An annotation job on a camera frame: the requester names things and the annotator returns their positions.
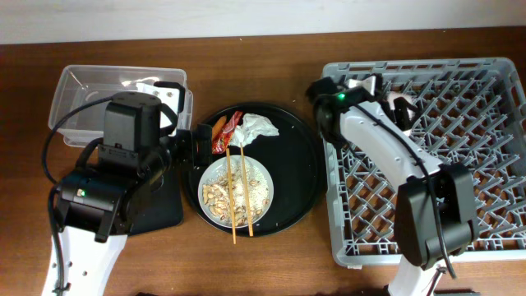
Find white tissue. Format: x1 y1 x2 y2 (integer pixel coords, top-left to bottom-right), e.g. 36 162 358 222
229 113 279 148

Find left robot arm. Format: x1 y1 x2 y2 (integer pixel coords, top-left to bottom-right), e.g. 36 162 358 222
42 92 212 295

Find round black tray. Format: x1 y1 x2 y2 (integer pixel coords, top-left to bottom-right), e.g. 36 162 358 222
199 102 326 237

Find grey plate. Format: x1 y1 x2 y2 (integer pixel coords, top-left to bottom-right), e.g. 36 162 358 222
197 155 275 229

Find pink bowl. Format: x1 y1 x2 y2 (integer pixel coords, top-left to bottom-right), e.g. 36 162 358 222
387 91 419 136

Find black rectangular tray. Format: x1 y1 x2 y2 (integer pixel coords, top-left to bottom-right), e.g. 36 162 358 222
130 169 184 236

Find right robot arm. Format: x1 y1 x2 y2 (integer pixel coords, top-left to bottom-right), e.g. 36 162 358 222
306 74 479 295

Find grey dishwasher rack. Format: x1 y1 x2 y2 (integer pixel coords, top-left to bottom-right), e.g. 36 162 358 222
322 58 525 269

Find wooden chopstick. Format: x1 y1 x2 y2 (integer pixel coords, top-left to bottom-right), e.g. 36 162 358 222
240 144 254 237
226 148 237 245

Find clear plastic bin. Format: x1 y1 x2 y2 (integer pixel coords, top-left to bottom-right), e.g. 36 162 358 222
48 65 193 147

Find orange carrot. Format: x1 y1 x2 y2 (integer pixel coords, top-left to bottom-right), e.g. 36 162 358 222
211 116 227 140

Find red snack wrapper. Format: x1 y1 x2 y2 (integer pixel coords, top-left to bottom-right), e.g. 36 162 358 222
211 111 242 155

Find food scraps rice and peanuts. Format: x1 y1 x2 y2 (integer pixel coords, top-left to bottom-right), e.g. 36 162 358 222
202 164 271 227

